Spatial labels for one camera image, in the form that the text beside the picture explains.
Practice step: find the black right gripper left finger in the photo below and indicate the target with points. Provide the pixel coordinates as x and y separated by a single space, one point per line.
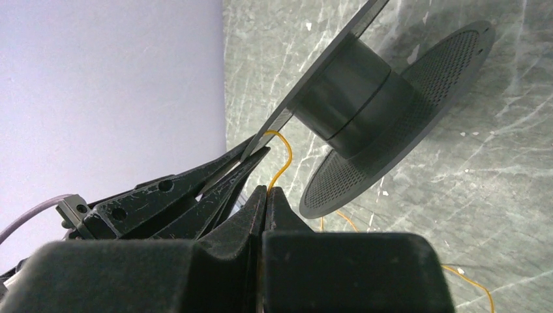
217 273

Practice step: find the dark grey perforated spool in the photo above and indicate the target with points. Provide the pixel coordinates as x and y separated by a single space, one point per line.
370 115

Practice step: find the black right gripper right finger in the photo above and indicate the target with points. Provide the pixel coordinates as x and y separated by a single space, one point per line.
308 271

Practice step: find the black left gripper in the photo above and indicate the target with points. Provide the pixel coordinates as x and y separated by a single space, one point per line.
147 208

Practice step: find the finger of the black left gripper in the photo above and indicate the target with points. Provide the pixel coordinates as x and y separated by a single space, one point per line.
213 206

